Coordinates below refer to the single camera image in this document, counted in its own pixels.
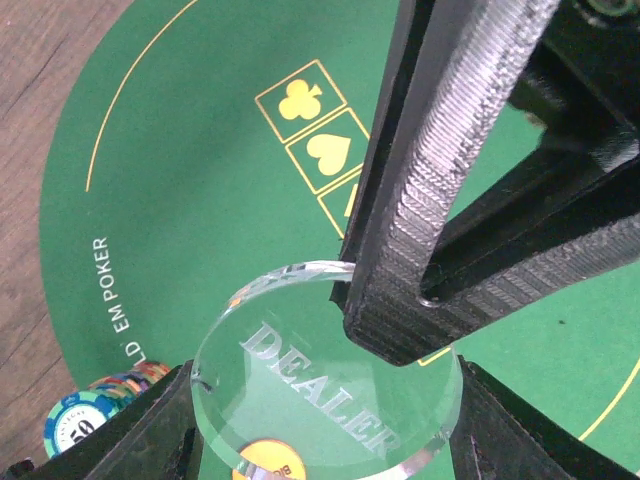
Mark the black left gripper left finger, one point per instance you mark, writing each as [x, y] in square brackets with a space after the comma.
[154, 438]

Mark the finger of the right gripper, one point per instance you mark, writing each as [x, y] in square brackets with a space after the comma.
[450, 70]
[556, 219]

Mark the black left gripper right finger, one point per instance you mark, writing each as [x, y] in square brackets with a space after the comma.
[501, 436]

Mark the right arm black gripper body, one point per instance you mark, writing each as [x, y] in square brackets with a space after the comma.
[582, 80]

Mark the orange big blind button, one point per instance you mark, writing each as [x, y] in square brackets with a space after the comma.
[276, 456]

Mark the clear acrylic dealer button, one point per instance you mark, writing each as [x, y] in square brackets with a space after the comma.
[277, 364]

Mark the stack of poker chips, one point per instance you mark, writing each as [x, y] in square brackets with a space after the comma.
[79, 414]

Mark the round green poker mat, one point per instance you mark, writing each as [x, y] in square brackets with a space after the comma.
[207, 143]

